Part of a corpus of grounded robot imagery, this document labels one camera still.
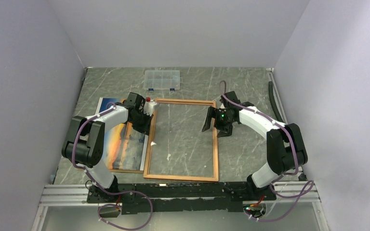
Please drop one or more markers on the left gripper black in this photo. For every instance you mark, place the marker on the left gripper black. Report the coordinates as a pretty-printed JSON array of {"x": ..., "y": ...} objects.
[{"x": 145, "y": 128}]

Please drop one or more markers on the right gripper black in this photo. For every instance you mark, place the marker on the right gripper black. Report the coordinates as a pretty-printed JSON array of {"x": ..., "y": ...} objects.
[{"x": 215, "y": 112}]

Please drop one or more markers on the sunset photo print board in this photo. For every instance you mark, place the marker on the sunset photo print board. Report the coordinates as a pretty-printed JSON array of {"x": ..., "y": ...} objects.
[{"x": 125, "y": 149}]

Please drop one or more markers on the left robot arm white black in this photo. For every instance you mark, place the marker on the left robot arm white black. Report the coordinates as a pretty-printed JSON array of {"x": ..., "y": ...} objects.
[{"x": 84, "y": 142}]

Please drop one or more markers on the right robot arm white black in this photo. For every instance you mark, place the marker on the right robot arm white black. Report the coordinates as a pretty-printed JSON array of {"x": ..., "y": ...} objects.
[{"x": 285, "y": 149}]

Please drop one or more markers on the clear plastic organizer box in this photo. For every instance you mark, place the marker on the clear plastic organizer box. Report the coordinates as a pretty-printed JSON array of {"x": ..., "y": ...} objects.
[{"x": 162, "y": 80}]

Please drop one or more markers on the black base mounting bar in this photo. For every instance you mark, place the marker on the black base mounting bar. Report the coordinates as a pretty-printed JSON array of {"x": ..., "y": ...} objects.
[{"x": 175, "y": 197}]

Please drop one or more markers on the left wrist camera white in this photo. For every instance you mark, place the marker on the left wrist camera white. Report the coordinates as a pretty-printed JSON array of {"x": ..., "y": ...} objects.
[{"x": 150, "y": 106}]

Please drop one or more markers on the aluminium extrusion rail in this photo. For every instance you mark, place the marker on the aluminium extrusion rail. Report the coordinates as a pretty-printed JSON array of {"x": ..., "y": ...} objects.
[{"x": 64, "y": 195}]

